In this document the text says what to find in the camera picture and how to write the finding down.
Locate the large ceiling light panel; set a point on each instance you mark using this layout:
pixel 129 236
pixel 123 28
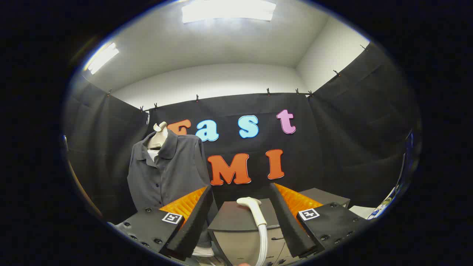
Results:
pixel 229 10

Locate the black backdrop cloth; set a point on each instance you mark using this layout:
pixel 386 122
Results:
pixel 332 147

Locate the cluttered white side table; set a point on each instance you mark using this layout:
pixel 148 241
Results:
pixel 362 211

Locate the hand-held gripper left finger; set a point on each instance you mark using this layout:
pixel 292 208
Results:
pixel 192 225

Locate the white garment steamer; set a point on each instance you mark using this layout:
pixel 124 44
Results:
pixel 258 214

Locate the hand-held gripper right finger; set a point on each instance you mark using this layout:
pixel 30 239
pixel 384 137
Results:
pixel 290 225

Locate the narrow ceiling light panel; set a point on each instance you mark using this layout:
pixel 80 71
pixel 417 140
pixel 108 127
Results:
pixel 102 57

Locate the grey button shirt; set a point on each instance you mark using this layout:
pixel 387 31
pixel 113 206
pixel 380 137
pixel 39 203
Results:
pixel 173 166

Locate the grey cabinet with dark top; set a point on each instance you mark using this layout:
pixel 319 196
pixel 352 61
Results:
pixel 236 218

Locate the beige mannequin torso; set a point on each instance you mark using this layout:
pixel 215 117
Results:
pixel 158 138

